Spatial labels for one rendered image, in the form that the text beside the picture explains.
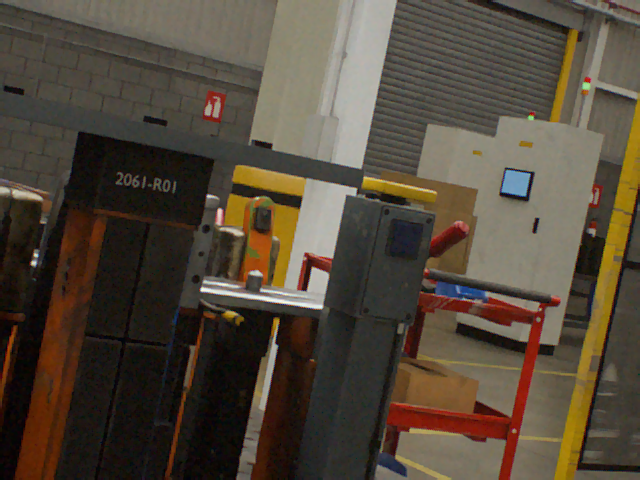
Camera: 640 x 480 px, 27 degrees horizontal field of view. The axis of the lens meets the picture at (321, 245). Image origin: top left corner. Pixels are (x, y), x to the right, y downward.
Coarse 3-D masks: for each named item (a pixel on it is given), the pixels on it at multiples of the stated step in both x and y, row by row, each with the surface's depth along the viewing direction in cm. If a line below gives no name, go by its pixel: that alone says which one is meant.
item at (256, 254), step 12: (252, 204) 174; (264, 204) 175; (252, 216) 174; (264, 216) 174; (252, 228) 174; (264, 228) 174; (252, 240) 174; (264, 240) 175; (252, 252) 174; (264, 252) 175; (252, 264) 174; (264, 264) 175; (240, 276) 174; (264, 276) 175
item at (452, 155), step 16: (432, 128) 1572; (448, 128) 1553; (432, 144) 1569; (448, 144) 1550; (464, 144) 1552; (480, 144) 1570; (432, 160) 1566; (448, 160) 1547; (464, 160) 1557; (480, 160) 1575; (432, 176) 1563; (448, 176) 1545; (464, 176) 1562; (480, 176) 1579; (480, 192) 1584; (416, 208) 1577
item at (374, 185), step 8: (368, 184) 128; (376, 184) 126; (384, 184) 125; (392, 184) 125; (400, 184) 126; (376, 192) 126; (384, 192) 125; (392, 192) 125; (400, 192) 126; (408, 192) 126; (416, 192) 127; (424, 192) 127; (432, 192) 128; (384, 200) 128; (392, 200) 128; (400, 200) 128; (424, 200) 127; (432, 200) 128
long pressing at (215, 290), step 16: (32, 272) 138; (208, 288) 148; (224, 288) 156; (240, 288) 160; (272, 288) 168; (224, 304) 149; (240, 304) 150; (256, 304) 151; (272, 304) 152; (288, 304) 153; (304, 304) 154; (320, 304) 161
